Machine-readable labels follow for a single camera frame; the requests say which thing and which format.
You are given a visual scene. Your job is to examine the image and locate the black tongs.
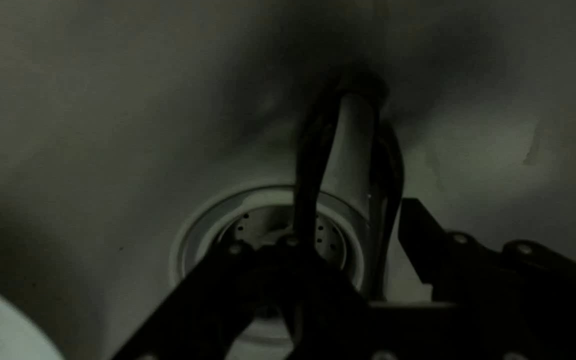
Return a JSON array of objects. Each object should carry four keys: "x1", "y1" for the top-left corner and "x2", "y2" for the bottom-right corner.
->
[{"x1": 289, "y1": 69, "x2": 407, "y2": 303}]

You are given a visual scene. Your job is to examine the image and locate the steel sink drain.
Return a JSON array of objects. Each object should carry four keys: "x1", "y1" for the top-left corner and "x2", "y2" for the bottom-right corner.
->
[{"x1": 169, "y1": 184, "x2": 398, "y2": 351}]

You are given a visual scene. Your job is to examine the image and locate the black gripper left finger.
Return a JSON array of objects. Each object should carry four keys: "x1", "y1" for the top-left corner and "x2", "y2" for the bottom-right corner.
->
[{"x1": 110, "y1": 234, "x2": 372, "y2": 360}]

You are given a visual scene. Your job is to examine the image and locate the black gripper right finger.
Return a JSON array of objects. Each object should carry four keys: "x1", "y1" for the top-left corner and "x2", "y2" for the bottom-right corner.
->
[{"x1": 369, "y1": 196, "x2": 576, "y2": 360}]

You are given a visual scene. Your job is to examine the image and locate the white round plate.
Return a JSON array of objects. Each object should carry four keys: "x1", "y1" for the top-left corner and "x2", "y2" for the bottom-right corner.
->
[{"x1": 0, "y1": 272, "x2": 64, "y2": 360}]

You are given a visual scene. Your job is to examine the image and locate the stainless steel sink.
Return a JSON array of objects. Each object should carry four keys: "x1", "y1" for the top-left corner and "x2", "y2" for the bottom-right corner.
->
[{"x1": 0, "y1": 0, "x2": 576, "y2": 360}]

